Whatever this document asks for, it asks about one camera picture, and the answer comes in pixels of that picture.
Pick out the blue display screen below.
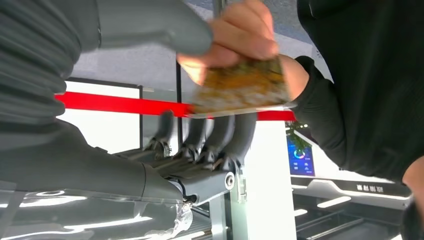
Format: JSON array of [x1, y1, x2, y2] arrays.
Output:
[[286, 130, 316, 177]]

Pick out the white counter with lettering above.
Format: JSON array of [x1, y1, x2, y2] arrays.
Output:
[[290, 174, 412, 211]]

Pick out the seated person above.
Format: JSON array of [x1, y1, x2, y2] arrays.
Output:
[[290, 0, 424, 240]]

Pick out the red barrier belt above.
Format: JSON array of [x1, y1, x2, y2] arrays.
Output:
[[54, 91, 296, 122]]

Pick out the black stanchion post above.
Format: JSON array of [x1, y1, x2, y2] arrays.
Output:
[[175, 61, 184, 148]]

